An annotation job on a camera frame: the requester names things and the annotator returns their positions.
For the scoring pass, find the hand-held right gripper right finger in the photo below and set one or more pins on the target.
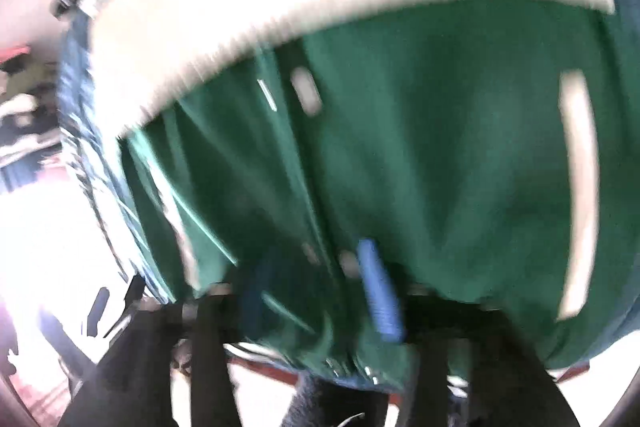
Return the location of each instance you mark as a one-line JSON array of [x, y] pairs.
[[382, 297]]

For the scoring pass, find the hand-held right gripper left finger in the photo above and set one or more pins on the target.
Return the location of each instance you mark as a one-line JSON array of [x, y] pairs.
[[212, 357]]

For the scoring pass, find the green jacket with white stripes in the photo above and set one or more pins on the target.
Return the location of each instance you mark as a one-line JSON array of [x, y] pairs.
[[425, 132]]

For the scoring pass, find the blue striped bed sheet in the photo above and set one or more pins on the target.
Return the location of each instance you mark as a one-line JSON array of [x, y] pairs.
[[80, 107]]

